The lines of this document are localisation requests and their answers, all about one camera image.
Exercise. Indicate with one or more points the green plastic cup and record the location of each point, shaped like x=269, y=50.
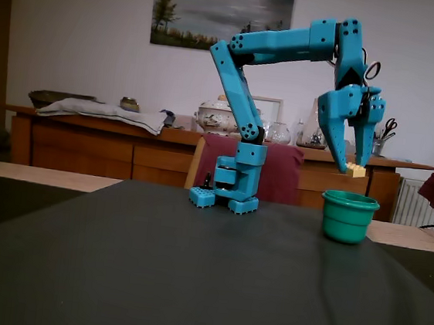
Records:
x=346, y=222

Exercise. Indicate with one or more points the white radiator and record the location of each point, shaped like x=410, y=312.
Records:
x=411, y=202

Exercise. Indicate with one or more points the grey folded cloth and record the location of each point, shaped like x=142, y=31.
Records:
x=102, y=111

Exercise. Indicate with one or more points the tall glass flask vase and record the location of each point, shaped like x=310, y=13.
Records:
x=309, y=129

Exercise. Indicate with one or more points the grey table mat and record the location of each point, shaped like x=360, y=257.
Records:
x=150, y=279

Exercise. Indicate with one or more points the small white picture frame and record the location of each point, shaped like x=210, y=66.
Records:
x=273, y=110

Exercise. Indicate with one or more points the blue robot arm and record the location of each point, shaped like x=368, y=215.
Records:
x=276, y=42

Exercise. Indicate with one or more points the small ceramic jar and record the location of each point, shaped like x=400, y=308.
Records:
x=130, y=104

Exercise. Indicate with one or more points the small clear glass bottle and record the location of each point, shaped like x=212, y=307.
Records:
x=298, y=132

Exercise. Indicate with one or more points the black table panel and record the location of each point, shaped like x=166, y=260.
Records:
x=3, y=202
x=423, y=269

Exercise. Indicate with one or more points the round glass bowl vase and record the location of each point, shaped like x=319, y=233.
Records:
x=280, y=134

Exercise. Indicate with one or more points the white painted soup tureen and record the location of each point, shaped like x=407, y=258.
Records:
x=216, y=117

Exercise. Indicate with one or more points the wooden chair backrest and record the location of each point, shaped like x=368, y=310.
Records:
x=194, y=164

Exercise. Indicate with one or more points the wooden sideboard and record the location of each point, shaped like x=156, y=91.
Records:
x=86, y=149

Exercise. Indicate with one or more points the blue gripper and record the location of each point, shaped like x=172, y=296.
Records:
x=337, y=110

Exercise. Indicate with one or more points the cream white lego brick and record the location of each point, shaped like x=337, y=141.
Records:
x=357, y=172

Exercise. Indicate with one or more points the lake landscape painting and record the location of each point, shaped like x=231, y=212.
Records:
x=201, y=13

